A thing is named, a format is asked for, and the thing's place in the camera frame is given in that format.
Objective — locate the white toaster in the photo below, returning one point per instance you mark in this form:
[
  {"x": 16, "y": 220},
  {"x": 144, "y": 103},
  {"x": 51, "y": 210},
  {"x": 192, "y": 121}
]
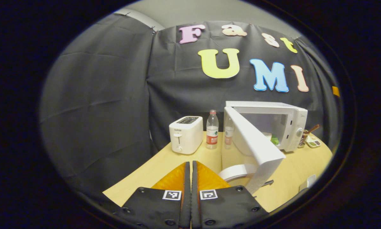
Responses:
[{"x": 185, "y": 136}]

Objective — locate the clear plastic water bottle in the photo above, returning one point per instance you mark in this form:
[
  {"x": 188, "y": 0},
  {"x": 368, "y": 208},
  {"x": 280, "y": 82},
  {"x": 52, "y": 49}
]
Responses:
[{"x": 212, "y": 133}]

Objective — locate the metal utensil holder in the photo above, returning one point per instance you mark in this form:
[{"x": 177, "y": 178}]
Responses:
[{"x": 303, "y": 138}]

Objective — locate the white microwave oven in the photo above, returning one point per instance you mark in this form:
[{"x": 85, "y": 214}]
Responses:
[{"x": 254, "y": 143}]

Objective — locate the black backdrop cloth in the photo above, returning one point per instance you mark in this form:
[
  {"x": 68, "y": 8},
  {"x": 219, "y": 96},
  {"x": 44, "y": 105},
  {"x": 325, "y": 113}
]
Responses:
[{"x": 98, "y": 95}]

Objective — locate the white divided dish with grains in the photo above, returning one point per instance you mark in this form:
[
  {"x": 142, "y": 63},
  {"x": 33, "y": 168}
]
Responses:
[{"x": 313, "y": 143}]

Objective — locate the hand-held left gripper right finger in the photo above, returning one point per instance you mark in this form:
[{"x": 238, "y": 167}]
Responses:
[{"x": 195, "y": 197}]

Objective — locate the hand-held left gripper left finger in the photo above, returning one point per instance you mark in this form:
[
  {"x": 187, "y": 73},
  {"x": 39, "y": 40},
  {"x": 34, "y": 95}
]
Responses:
[{"x": 186, "y": 197}]

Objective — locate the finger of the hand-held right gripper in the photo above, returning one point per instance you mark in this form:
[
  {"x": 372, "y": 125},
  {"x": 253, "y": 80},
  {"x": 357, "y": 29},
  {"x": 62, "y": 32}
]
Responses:
[{"x": 336, "y": 91}]

